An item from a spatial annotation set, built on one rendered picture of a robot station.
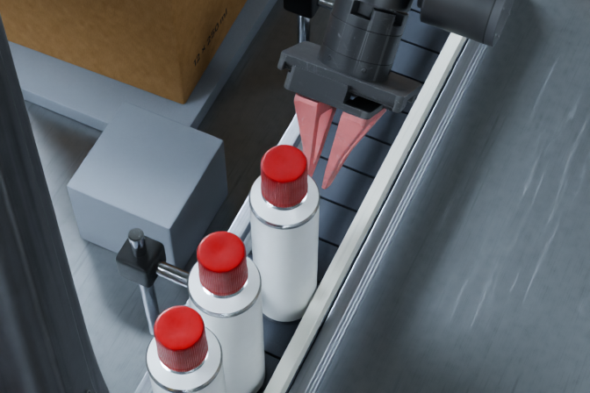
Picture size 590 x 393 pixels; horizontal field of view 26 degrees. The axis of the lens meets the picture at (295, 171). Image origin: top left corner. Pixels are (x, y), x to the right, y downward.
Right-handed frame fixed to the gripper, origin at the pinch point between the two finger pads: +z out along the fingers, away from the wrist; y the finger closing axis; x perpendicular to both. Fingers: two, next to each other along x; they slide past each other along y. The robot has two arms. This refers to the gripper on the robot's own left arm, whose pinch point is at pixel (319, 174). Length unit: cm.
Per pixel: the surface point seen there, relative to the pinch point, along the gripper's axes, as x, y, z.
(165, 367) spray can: -22.2, -1.1, 9.0
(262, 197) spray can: -11.1, -1.1, -0.5
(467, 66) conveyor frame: 23.0, 5.4, -7.5
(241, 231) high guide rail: -4.5, -3.6, 5.2
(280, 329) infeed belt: -1.4, 1.1, 13.3
